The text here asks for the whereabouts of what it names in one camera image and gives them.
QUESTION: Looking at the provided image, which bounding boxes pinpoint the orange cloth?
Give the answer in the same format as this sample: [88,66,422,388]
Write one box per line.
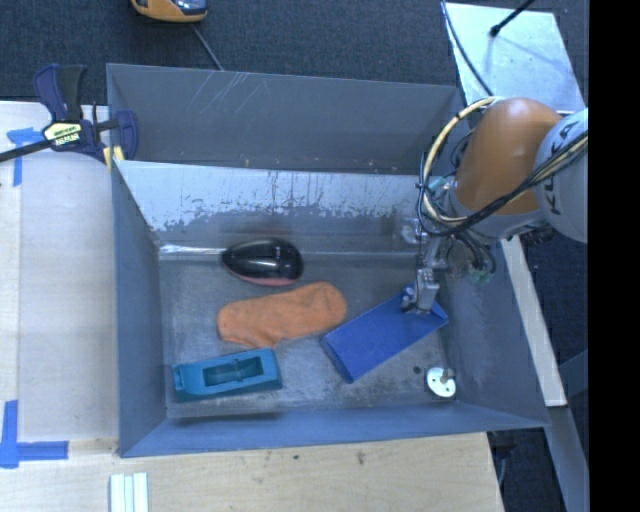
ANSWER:
[215,280,349,350]

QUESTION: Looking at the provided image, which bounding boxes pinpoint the pale wood flat board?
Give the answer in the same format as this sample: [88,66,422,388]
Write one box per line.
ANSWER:
[17,149,121,444]

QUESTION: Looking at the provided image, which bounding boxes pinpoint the black computer mouse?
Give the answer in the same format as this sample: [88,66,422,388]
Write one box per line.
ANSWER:
[220,237,306,288]

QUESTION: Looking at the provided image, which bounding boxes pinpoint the grey metal bin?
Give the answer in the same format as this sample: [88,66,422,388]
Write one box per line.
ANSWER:
[105,62,552,459]

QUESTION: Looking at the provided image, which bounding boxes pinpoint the teal tape dispenser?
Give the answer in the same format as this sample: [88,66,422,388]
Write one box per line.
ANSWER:
[170,347,284,404]

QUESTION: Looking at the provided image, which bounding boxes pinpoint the small white round object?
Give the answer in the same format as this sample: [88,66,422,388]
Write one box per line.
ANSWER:
[425,366,458,400]

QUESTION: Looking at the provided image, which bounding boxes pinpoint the blue flat block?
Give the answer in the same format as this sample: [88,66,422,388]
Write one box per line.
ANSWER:
[319,283,451,385]

